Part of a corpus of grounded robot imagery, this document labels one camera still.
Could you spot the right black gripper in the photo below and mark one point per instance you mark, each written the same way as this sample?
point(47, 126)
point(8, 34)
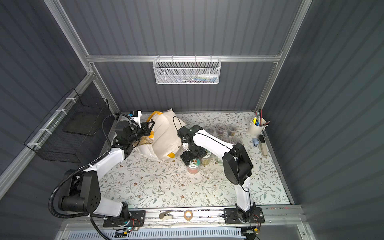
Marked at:
point(189, 155)

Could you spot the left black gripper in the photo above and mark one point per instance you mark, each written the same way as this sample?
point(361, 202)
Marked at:
point(142, 130)

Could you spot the sunflower bottom seed jar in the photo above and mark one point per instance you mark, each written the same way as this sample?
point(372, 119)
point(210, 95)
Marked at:
point(206, 159)

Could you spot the white canvas tote bag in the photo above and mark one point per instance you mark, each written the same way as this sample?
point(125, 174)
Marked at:
point(163, 142)

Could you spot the orange label seed jar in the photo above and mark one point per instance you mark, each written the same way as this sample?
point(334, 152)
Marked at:
point(221, 129)

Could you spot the clear lid seed jar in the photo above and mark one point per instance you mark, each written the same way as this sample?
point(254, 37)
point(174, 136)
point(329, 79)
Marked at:
point(232, 129)

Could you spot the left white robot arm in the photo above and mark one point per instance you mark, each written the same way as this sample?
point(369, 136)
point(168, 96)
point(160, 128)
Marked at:
point(80, 192)

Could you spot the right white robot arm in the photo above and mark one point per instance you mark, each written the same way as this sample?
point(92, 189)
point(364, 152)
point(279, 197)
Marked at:
point(236, 163)

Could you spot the masking tape roll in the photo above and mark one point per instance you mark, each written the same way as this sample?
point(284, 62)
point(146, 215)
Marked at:
point(188, 215)

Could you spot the beige tape dispenser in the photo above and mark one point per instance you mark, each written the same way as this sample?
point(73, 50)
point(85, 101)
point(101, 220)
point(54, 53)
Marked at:
point(166, 215)

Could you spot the white pen cup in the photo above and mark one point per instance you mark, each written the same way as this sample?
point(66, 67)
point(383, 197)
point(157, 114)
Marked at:
point(257, 124)

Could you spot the grey stapler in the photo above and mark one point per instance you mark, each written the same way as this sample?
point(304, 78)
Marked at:
point(263, 146)

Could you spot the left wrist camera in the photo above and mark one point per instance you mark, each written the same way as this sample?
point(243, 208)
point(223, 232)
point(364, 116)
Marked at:
point(136, 116)

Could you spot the black wire side basket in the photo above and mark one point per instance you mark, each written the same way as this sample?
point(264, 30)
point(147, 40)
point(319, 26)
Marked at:
point(73, 134)

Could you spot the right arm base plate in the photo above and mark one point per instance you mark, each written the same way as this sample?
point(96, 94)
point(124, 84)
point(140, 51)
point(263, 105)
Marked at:
point(231, 216)

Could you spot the white wire wall basket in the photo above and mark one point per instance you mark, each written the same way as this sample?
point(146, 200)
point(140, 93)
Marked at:
point(187, 72)

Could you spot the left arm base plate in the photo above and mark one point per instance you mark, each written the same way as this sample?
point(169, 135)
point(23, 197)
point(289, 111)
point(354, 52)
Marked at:
point(135, 219)

